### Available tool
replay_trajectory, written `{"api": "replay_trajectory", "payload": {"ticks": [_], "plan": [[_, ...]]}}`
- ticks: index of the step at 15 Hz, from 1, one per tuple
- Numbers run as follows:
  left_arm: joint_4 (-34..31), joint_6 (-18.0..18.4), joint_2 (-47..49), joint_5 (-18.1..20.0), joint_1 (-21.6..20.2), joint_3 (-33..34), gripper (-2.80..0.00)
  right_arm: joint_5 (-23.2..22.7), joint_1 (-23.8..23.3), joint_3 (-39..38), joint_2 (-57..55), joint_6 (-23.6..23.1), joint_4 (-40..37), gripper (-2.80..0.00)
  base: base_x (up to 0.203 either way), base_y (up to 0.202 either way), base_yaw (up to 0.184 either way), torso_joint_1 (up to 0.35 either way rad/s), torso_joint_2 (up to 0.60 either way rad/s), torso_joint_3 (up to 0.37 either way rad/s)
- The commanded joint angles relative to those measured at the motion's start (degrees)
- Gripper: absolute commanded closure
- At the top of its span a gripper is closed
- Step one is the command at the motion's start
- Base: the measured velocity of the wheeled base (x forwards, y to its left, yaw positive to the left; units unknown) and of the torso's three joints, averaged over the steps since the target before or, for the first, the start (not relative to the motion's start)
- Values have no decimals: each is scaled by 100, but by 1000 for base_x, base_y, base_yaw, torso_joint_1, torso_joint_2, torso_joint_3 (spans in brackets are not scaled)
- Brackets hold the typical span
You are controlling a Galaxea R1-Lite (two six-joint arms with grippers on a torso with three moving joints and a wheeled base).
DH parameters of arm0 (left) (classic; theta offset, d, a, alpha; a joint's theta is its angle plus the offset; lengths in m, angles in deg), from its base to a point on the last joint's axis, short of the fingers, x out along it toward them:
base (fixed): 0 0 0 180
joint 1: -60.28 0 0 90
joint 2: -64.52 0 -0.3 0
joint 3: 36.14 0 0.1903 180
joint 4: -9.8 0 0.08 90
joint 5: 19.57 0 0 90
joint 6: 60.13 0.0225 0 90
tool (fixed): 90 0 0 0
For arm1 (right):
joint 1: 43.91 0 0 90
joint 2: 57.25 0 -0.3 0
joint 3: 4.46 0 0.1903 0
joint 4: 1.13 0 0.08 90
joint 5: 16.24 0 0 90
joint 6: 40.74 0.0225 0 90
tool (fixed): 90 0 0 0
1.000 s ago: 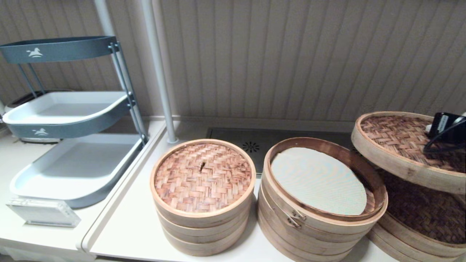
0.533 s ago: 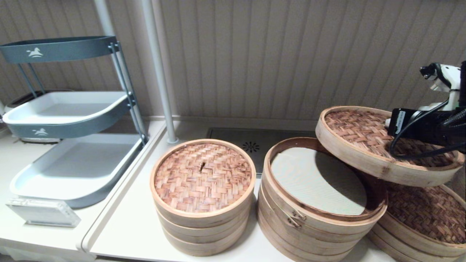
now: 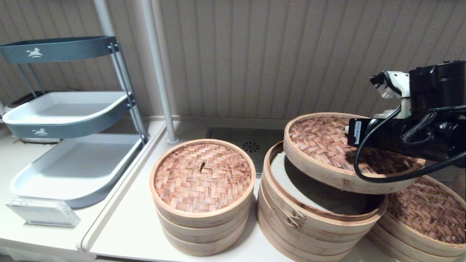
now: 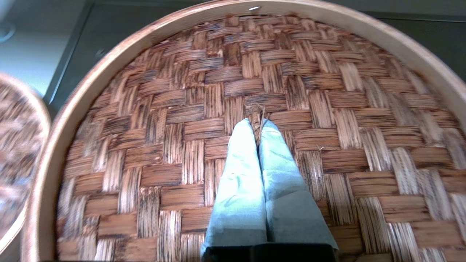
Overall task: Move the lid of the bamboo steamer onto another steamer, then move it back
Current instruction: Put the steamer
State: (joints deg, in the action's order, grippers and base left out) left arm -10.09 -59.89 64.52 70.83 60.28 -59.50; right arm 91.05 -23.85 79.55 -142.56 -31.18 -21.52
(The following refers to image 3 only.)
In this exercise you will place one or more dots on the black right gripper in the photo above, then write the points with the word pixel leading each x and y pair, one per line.
pixel 382 134

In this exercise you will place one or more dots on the large woven bamboo steamer lid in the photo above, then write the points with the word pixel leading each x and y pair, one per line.
pixel 320 145

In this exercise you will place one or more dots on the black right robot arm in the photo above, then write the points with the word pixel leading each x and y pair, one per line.
pixel 437 87

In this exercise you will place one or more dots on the white round steamer liner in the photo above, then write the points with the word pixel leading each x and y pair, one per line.
pixel 309 193

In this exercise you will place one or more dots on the large bamboo steamer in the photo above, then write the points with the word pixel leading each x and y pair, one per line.
pixel 327 228

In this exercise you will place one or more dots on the right bamboo steamer stack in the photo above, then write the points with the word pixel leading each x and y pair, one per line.
pixel 429 211

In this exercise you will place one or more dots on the large bamboo steamer basket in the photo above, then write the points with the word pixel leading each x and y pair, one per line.
pixel 305 253
pixel 320 243

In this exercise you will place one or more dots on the small woven bamboo steamer lid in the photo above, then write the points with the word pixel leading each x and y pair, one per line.
pixel 204 178

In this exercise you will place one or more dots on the small bamboo steamer basket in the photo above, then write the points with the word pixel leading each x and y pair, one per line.
pixel 204 241
pixel 204 231
pixel 204 251

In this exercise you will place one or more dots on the dark metal vented panel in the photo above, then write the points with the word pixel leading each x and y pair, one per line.
pixel 233 140

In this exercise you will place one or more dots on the white vertical pole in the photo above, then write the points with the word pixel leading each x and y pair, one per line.
pixel 157 54

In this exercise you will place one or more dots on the grey-blue rack tray white inside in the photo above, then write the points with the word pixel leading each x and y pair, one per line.
pixel 80 166
pixel 65 107

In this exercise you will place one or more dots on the grey-blue rack tray with horse logo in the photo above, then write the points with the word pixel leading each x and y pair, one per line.
pixel 65 50

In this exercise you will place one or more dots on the clear acrylic warning sign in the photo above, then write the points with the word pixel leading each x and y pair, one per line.
pixel 43 214

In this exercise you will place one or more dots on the grey-blue metal rack frame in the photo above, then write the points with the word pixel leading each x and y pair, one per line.
pixel 131 100

